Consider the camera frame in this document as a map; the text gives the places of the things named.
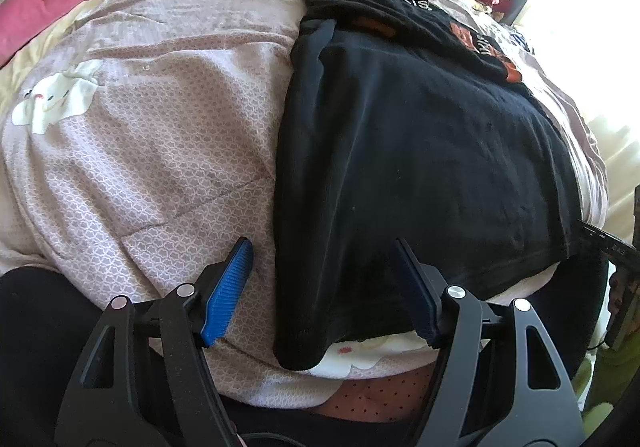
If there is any person's dark clothing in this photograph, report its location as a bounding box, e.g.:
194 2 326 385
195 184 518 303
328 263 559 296
0 252 611 447

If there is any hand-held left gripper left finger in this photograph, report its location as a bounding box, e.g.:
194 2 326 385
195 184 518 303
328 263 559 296
54 237 256 447

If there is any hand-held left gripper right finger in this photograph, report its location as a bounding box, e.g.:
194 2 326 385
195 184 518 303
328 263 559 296
394 238 586 447

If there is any person's pink dotted clothing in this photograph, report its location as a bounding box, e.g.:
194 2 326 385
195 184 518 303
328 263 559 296
310 367 436 423

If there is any black t-shirt with print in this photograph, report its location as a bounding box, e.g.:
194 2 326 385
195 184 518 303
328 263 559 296
272 0 583 373

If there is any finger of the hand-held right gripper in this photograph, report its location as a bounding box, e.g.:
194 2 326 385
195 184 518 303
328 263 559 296
575 219 633 259

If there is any black storage box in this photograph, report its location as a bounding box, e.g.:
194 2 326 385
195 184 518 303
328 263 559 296
500 0 531 25

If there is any yellow-green cloth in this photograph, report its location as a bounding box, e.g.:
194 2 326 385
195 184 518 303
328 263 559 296
570 342 640 423

